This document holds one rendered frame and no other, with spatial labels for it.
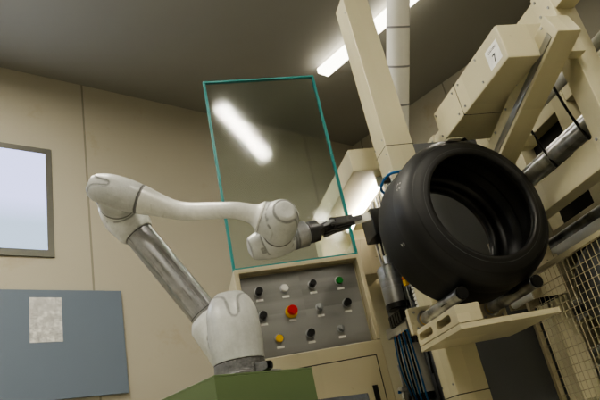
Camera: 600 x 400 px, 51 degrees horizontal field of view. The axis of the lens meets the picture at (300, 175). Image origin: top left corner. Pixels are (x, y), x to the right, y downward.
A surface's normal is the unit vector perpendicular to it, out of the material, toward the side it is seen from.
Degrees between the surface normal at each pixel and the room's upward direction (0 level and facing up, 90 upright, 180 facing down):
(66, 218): 90
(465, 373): 90
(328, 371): 90
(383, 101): 90
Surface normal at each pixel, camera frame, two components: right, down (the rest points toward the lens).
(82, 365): 0.61, -0.44
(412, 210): -0.51, -0.29
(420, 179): 0.09, -0.55
